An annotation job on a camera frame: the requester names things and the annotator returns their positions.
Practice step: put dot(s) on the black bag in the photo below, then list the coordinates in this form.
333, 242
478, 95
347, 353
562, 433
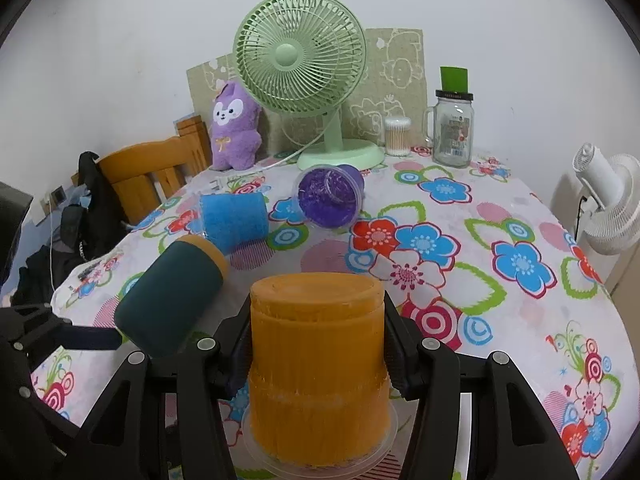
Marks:
92, 215

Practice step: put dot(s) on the white fan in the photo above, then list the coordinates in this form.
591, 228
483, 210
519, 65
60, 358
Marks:
612, 200

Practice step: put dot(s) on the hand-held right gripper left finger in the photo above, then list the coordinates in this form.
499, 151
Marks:
233, 360

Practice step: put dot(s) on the beige printed board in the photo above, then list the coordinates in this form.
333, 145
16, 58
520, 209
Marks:
395, 75

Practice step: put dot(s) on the cotton swab container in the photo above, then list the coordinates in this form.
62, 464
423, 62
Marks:
397, 137

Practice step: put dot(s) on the purple plush toy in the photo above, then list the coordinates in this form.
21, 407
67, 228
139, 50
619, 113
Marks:
235, 132

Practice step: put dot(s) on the green desk fan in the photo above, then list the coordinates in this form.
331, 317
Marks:
287, 55

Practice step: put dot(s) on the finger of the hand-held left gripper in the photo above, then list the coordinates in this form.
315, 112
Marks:
85, 337
30, 400

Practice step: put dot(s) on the green plastic cap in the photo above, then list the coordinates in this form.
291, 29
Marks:
454, 79

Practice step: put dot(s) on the wooden chair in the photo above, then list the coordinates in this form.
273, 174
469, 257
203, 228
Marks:
140, 170
194, 132

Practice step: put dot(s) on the purple cup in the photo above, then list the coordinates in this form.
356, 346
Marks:
327, 200

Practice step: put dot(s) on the glass jar mug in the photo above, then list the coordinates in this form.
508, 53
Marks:
452, 132

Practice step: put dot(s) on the dark green cup orange rim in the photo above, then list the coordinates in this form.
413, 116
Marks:
170, 290

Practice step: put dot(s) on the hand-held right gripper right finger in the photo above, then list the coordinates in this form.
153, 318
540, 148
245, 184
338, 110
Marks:
400, 360

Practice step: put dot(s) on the blue cup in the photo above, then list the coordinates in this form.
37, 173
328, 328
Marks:
235, 220

